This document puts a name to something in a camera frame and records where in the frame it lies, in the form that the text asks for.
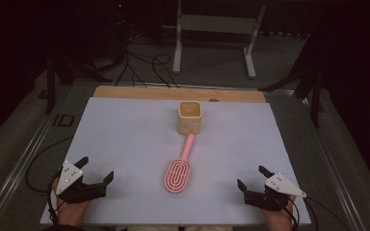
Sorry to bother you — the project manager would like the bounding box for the person's right hand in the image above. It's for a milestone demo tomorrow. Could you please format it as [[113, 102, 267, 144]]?
[[261, 195, 298, 231]]

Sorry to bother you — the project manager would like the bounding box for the cream square ceramic cup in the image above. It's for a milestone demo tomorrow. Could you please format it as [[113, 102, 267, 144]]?
[[176, 100, 203, 136]]

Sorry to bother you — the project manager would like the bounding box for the black tripod stand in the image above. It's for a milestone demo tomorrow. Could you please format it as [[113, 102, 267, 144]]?
[[259, 30, 325, 129], [43, 52, 114, 116]]

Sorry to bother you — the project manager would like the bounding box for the white table mat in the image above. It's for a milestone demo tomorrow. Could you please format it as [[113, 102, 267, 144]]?
[[40, 96, 312, 225]]

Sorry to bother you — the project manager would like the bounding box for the metal floor rail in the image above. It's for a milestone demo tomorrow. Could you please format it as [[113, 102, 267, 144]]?
[[0, 86, 75, 231], [297, 92, 364, 231]]

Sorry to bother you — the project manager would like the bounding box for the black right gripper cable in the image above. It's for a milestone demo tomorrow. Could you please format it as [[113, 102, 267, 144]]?
[[287, 194, 351, 231]]

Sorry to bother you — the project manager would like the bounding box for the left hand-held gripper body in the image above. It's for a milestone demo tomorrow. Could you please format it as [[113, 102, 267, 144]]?
[[55, 161, 107, 205]]

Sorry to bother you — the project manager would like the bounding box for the pink hairbrush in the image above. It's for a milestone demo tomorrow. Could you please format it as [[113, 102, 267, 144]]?
[[164, 133, 196, 194]]

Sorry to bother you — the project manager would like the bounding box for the wooden table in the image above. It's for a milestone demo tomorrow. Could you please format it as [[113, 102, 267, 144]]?
[[92, 85, 267, 104]]

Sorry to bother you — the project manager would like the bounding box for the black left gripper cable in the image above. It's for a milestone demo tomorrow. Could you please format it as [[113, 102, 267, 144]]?
[[25, 136, 75, 225]]

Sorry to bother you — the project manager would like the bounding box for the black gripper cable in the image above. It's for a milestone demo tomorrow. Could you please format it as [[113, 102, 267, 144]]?
[[25, 136, 75, 225], [287, 194, 351, 231]]

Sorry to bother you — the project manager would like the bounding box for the black floor cable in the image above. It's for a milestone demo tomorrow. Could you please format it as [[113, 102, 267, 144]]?
[[115, 51, 181, 90]]

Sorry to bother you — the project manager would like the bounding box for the person's left hand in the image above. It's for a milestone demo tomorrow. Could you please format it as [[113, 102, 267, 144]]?
[[51, 177, 91, 226]]

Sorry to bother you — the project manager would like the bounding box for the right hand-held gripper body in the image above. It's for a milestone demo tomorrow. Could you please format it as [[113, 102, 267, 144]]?
[[244, 171, 307, 212]]

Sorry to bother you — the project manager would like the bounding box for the white metal stand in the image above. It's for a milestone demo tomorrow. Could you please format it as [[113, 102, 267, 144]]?
[[172, 0, 268, 80]]

